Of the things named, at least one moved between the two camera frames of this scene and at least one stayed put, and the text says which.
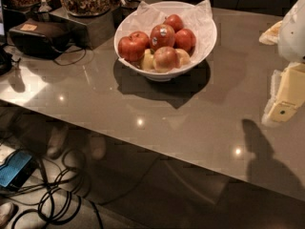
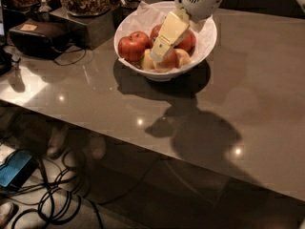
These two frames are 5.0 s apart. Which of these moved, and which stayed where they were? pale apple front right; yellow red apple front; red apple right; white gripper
Moved: white gripper
Stayed: red apple right; yellow red apple front; pale apple front right
